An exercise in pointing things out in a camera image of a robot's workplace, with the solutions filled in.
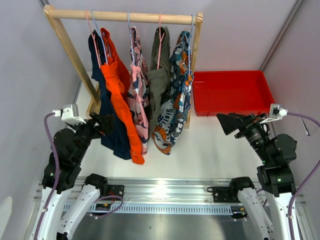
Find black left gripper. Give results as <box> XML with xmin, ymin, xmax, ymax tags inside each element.
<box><xmin>67</xmin><ymin>111</ymin><xmax>115</xmax><ymax>163</ymax></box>

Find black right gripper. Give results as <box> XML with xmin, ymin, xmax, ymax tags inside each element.
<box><xmin>216</xmin><ymin>112</ymin><xmax>272</xmax><ymax>163</ymax></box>

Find navy blue shorts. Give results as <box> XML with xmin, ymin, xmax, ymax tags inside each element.
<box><xmin>88</xmin><ymin>30</ymin><xmax>131</xmax><ymax>160</ymax></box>

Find pink shark print shorts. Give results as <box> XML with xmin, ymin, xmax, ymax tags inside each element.
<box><xmin>127</xmin><ymin>28</ymin><xmax>150</xmax><ymax>155</ymax></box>

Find blue orange patterned shorts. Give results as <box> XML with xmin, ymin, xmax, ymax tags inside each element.
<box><xmin>151</xmin><ymin>30</ymin><xmax>194</xmax><ymax>155</ymax></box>

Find olive green shorts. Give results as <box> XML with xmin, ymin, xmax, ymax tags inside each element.
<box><xmin>146</xmin><ymin>26</ymin><xmax>170</xmax><ymax>137</ymax></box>

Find blue hanger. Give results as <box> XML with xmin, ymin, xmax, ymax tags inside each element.
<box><xmin>90</xmin><ymin>10</ymin><xmax>109</xmax><ymax>65</ymax></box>
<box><xmin>184</xmin><ymin>15</ymin><xmax>196</xmax><ymax>73</ymax></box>
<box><xmin>127</xmin><ymin>11</ymin><xmax>140</xmax><ymax>68</ymax></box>

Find pink hanger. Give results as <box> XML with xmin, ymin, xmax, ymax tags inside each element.
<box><xmin>156</xmin><ymin>12</ymin><xmax>164</xmax><ymax>70</ymax></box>
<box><xmin>85</xmin><ymin>10</ymin><xmax>101</xmax><ymax>68</ymax></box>

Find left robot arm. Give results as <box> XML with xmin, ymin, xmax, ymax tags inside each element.
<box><xmin>29</xmin><ymin>110</ymin><xmax>115</xmax><ymax>240</ymax></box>

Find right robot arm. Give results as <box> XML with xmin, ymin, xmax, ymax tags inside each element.
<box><xmin>216</xmin><ymin>113</ymin><xmax>301</xmax><ymax>240</ymax></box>

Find red plastic tray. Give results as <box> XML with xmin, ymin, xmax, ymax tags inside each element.
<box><xmin>192</xmin><ymin>70</ymin><xmax>275</xmax><ymax>117</ymax></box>

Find wooden clothes rack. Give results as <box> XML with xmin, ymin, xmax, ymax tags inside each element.
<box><xmin>43</xmin><ymin>4</ymin><xmax>204</xmax><ymax>116</ymax></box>

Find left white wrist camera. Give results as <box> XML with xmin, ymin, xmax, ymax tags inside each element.
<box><xmin>52</xmin><ymin>104</ymin><xmax>87</xmax><ymax>126</ymax></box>

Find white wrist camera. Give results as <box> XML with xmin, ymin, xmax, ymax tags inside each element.
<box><xmin>260</xmin><ymin>103</ymin><xmax>288</xmax><ymax>124</ymax></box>
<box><xmin>52</xmin><ymin>104</ymin><xmax>87</xmax><ymax>126</ymax></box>

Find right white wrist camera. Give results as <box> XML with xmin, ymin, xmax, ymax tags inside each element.
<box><xmin>260</xmin><ymin>103</ymin><xmax>288</xmax><ymax>124</ymax></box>

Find aluminium mounting rail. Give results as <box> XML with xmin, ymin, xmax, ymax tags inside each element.
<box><xmin>32</xmin><ymin>176</ymin><xmax>307</xmax><ymax>216</ymax></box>

